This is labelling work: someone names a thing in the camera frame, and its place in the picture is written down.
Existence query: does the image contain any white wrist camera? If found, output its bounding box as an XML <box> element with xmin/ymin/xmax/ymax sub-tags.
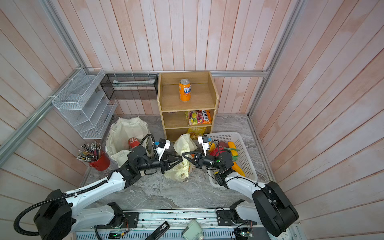
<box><xmin>153</xmin><ymin>139</ymin><xmax>171</xmax><ymax>161</ymax></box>
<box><xmin>198</xmin><ymin>135</ymin><xmax>211</xmax><ymax>156</ymax></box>

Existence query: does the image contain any orange fruit toy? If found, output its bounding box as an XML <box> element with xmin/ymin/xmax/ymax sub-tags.
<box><xmin>228</xmin><ymin>142</ymin><xmax>239</xmax><ymax>157</ymax></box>

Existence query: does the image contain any wooden shelf unit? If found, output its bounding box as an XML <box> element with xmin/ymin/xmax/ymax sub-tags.
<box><xmin>158</xmin><ymin>71</ymin><xmax>219</xmax><ymax>142</ymax></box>

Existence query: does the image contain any yellow chips bag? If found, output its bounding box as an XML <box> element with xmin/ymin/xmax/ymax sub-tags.
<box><xmin>187</xmin><ymin>127</ymin><xmax>207</xmax><ymax>140</ymax></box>

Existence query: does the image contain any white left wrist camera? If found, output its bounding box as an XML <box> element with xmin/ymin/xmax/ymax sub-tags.
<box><xmin>153</xmin><ymin>139</ymin><xmax>171</xmax><ymax>161</ymax></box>

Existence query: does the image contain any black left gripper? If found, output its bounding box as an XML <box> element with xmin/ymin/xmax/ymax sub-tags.
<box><xmin>137</xmin><ymin>150</ymin><xmax>183</xmax><ymax>174</ymax></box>

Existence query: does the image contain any red cola can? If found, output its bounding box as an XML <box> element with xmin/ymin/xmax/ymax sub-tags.
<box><xmin>128</xmin><ymin>137</ymin><xmax>140</xmax><ymax>149</ymax></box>

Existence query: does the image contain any floral canvas tote bag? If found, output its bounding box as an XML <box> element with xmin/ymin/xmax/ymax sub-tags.
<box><xmin>106</xmin><ymin>117</ymin><xmax>150</xmax><ymax>167</ymax></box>

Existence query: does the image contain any grey small display device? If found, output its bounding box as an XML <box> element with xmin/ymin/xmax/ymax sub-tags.
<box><xmin>182</xmin><ymin>219</ymin><xmax>204</xmax><ymax>240</ymax></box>

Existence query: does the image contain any white wire mesh shelf rack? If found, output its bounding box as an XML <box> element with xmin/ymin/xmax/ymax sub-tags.
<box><xmin>52</xmin><ymin>68</ymin><xmax>117</xmax><ymax>140</ymax></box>

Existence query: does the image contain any yellow plastic grocery bag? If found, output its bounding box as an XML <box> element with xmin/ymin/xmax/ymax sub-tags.
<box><xmin>164</xmin><ymin>134</ymin><xmax>197</xmax><ymax>183</ymax></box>

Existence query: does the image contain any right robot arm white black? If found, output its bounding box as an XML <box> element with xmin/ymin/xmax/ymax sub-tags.
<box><xmin>182</xmin><ymin>150</ymin><xmax>299</xmax><ymax>237</ymax></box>

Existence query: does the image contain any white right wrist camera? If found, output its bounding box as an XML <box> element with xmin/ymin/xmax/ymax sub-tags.
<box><xmin>198</xmin><ymin>135</ymin><xmax>211</xmax><ymax>156</ymax></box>

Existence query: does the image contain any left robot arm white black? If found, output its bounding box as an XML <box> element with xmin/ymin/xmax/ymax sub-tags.
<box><xmin>13</xmin><ymin>139</ymin><xmax>183</xmax><ymax>240</ymax></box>

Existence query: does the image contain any black mesh wall basket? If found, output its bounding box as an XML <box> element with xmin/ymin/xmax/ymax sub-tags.
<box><xmin>101</xmin><ymin>74</ymin><xmax>159</xmax><ymax>101</ymax></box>

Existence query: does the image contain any orange snack bag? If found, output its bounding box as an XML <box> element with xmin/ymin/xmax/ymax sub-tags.
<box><xmin>198</xmin><ymin>110</ymin><xmax>212</xmax><ymax>125</ymax></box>

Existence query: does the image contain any black remote handset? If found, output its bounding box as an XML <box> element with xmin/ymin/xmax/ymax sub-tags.
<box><xmin>146</xmin><ymin>221</ymin><xmax>170</xmax><ymax>240</ymax></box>

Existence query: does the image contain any yellow green snack bag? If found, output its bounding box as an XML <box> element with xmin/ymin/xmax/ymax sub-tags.
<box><xmin>185</xmin><ymin>111</ymin><xmax>204</xmax><ymax>126</ymax></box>

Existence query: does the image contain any dark red mangosteen toy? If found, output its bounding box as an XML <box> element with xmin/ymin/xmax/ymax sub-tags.
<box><xmin>218</xmin><ymin>141</ymin><xmax>229</xmax><ymax>148</ymax></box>

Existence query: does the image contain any white plastic fruit basket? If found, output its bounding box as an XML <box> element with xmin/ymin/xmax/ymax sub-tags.
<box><xmin>206</xmin><ymin>132</ymin><xmax>258</xmax><ymax>182</ymax></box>

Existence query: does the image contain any pink dragon fruit toy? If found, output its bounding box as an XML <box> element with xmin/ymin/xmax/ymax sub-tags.
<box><xmin>210</xmin><ymin>147</ymin><xmax>239</xmax><ymax>162</ymax></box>

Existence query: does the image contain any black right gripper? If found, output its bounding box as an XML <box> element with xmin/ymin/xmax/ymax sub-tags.
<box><xmin>184</xmin><ymin>150</ymin><xmax>223</xmax><ymax>171</ymax></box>

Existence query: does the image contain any orange carrot corn toy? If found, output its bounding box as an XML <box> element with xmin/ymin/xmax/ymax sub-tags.
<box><xmin>232</xmin><ymin>162</ymin><xmax>246</xmax><ymax>177</ymax></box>

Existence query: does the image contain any orange Fanta can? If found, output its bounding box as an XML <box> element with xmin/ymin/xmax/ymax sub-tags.
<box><xmin>179</xmin><ymin>79</ymin><xmax>191</xmax><ymax>102</ymax></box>

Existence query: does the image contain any red pen holder with pens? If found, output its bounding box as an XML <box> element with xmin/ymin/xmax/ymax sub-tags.
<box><xmin>77</xmin><ymin>141</ymin><xmax>111</xmax><ymax>172</ymax></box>

